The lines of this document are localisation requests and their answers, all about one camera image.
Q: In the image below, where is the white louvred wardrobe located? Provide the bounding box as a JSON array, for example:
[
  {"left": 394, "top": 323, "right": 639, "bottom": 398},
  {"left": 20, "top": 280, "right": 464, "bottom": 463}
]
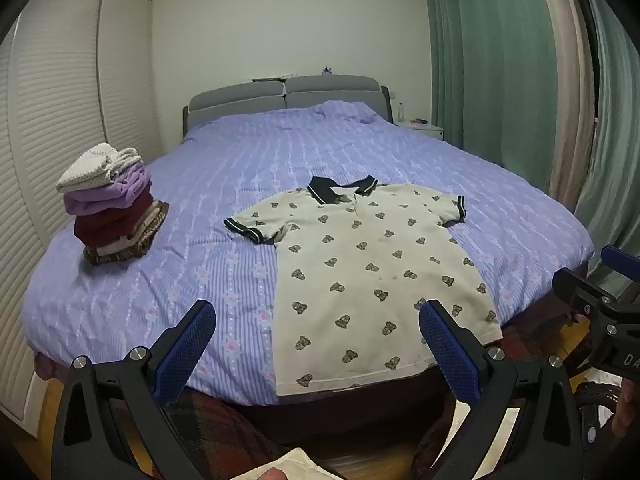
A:
[{"left": 0, "top": 0, "right": 165, "bottom": 423}]

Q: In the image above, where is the window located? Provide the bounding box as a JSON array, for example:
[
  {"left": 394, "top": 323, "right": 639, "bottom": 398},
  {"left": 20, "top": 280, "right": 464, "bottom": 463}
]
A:
[{"left": 577, "top": 0, "right": 603, "bottom": 123}]

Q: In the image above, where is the dark plaid cloth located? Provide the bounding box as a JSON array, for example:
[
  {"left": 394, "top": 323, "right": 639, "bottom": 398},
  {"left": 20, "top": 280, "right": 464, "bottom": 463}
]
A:
[{"left": 160, "top": 387, "right": 473, "bottom": 480}]

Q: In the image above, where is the white nightstand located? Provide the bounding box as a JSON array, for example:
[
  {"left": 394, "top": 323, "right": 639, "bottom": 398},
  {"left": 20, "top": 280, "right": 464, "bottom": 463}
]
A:
[{"left": 394, "top": 119, "right": 446, "bottom": 145}]

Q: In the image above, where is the maroon folded garment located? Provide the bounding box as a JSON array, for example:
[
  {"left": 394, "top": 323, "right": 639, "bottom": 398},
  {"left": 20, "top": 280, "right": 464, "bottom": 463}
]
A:
[{"left": 74, "top": 190, "right": 156, "bottom": 246}]

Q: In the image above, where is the brown patterned folded garment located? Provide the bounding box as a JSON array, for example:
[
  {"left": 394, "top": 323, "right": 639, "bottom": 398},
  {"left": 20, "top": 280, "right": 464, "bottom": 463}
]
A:
[{"left": 82, "top": 202, "right": 171, "bottom": 267}]

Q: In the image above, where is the person's right hand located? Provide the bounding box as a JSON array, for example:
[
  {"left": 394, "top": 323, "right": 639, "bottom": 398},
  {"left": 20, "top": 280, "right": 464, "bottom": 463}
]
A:
[{"left": 611, "top": 377, "right": 640, "bottom": 438}]

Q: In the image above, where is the purple striped floral duvet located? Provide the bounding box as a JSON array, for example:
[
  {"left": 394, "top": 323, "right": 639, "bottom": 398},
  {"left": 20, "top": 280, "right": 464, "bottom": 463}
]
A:
[{"left": 22, "top": 100, "right": 596, "bottom": 406}]

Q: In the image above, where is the lilac folded garment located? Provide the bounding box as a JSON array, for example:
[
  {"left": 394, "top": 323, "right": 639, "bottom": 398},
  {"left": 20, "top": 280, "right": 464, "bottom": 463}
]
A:
[{"left": 62, "top": 162, "right": 153, "bottom": 216}]

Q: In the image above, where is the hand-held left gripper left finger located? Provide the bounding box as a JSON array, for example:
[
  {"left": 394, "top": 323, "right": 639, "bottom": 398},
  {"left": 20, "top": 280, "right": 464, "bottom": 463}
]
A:
[{"left": 50, "top": 299, "right": 218, "bottom": 480}]

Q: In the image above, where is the cream bear print polo shirt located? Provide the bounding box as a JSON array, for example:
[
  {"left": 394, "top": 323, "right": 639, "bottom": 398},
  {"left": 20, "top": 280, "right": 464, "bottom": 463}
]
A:
[{"left": 223, "top": 175, "right": 503, "bottom": 397}]

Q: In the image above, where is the dark wooden bed frame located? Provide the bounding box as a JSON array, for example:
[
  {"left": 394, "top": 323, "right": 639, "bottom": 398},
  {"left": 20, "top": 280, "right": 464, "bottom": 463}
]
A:
[{"left": 35, "top": 260, "right": 596, "bottom": 456}]

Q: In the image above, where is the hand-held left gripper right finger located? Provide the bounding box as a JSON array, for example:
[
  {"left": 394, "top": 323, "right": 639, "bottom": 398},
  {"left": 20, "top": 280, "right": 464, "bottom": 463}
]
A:
[{"left": 419, "top": 299, "right": 596, "bottom": 480}]

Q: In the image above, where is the green curtain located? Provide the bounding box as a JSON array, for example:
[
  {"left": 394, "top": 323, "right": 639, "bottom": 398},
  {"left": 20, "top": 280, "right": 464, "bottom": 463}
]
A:
[
  {"left": 419, "top": 0, "right": 560, "bottom": 198},
  {"left": 574, "top": 0, "right": 640, "bottom": 281}
]

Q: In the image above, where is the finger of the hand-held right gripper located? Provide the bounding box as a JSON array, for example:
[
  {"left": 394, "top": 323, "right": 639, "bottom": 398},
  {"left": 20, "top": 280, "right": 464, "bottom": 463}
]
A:
[
  {"left": 600, "top": 244, "right": 640, "bottom": 283},
  {"left": 551, "top": 266, "right": 608, "bottom": 322}
]

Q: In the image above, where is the beige curtain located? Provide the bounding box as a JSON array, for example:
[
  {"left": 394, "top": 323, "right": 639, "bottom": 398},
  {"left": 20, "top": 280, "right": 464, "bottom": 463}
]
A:
[{"left": 532, "top": 0, "right": 603, "bottom": 203}]

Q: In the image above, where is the white knitted folded garment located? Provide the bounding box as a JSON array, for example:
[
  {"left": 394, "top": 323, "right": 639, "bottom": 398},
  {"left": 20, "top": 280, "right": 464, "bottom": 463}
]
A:
[{"left": 56, "top": 143, "right": 144, "bottom": 193}]

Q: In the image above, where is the grey padded headboard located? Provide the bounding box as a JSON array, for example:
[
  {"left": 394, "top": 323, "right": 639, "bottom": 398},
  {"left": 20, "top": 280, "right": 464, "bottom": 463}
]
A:
[{"left": 182, "top": 74, "right": 393, "bottom": 141}]

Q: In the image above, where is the person's left forearm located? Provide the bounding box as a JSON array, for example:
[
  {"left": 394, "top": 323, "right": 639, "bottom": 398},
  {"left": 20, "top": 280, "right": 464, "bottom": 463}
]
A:
[{"left": 235, "top": 447, "right": 351, "bottom": 480}]

